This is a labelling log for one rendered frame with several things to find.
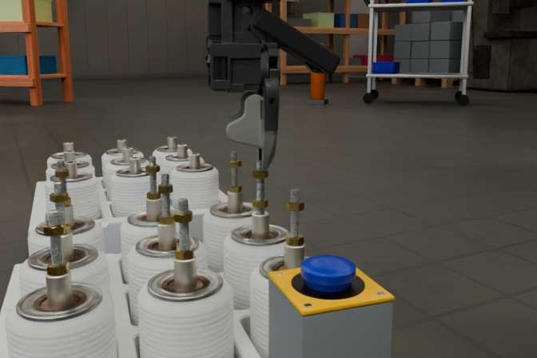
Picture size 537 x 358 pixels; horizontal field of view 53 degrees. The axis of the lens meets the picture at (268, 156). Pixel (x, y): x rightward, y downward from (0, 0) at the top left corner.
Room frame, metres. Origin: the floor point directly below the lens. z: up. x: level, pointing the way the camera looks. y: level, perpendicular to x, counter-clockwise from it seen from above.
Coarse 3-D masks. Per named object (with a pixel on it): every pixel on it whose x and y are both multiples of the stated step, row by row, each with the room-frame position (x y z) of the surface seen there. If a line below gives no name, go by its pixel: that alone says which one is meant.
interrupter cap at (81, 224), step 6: (42, 222) 0.70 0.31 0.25; (48, 222) 0.71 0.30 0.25; (78, 222) 0.71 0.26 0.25; (84, 222) 0.71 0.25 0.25; (90, 222) 0.71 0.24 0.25; (36, 228) 0.68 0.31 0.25; (42, 228) 0.68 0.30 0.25; (78, 228) 0.68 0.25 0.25; (84, 228) 0.68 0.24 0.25; (90, 228) 0.68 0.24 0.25; (42, 234) 0.66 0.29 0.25
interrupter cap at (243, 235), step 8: (232, 232) 0.66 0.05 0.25; (240, 232) 0.66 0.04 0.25; (248, 232) 0.67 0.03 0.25; (272, 232) 0.67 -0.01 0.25; (280, 232) 0.66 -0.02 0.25; (288, 232) 0.66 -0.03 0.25; (240, 240) 0.63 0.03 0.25; (248, 240) 0.64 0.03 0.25; (256, 240) 0.63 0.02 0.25; (264, 240) 0.63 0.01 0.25; (272, 240) 0.64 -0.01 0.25; (280, 240) 0.63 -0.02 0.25
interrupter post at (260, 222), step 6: (252, 216) 0.66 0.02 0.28; (258, 216) 0.65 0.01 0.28; (264, 216) 0.65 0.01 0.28; (252, 222) 0.66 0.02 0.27; (258, 222) 0.65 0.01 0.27; (264, 222) 0.65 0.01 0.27; (252, 228) 0.66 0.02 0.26; (258, 228) 0.65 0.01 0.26; (264, 228) 0.65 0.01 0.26; (252, 234) 0.66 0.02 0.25; (258, 234) 0.65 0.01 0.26; (264, 234) 0.65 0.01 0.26
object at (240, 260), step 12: (228, 240) 0.65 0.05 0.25; (228, 252) 0.64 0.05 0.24; (240, 252) 0.62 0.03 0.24; (252, 252) 0.62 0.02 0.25; (264, 252) 0.62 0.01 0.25; (276, 252) 0.62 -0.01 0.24; (228, 264) 0.64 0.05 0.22; (240, 264) 0.62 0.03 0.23; (252, 264) 0.61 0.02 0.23; (228, 276) 0.64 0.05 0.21; (240, 276) 0.62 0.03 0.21; (240, 288) 0.62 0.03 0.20; (240, 300) 0.62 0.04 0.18
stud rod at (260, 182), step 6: (258, 162) 0.66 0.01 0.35; (258, 168) 0.66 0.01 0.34; (258, 180) 0.66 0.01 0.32; (264, 180) 0.66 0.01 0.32; (258, 186) 0.66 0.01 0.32; (264, 186) 0.66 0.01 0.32; (258, 192) 0.66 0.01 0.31; (258, 198) 0.66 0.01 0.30; (264, 198) 0.66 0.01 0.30; (258, 210) 0.66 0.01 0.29; (264, 210) 0.66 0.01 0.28
